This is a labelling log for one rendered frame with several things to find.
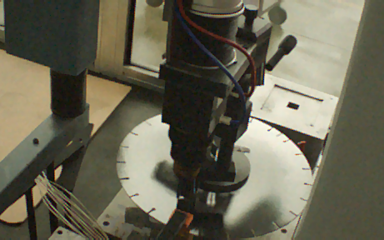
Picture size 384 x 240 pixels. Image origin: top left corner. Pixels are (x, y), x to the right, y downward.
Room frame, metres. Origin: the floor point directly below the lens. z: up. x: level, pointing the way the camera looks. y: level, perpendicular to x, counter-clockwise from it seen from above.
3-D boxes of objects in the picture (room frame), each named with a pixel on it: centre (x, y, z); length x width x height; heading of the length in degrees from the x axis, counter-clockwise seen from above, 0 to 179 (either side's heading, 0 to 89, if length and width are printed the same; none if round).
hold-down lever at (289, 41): (0.71, -0.09, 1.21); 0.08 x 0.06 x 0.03; 163
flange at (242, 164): (0.77, -0.05, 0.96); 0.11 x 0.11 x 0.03
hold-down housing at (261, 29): (0.69, -0.05, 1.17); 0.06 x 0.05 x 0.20; 154
